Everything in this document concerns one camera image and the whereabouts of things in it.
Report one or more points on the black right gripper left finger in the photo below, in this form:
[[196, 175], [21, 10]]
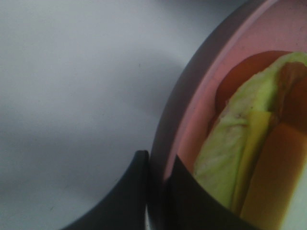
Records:
[[124, 206]]

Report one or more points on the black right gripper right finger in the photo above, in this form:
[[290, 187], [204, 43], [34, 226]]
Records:
[[189, 207]]

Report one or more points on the pink round plate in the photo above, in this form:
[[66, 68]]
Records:
[[255, 27]]

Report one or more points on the toast sandwich with lettuce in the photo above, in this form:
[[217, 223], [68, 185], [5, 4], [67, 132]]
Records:
[[254, 159]]

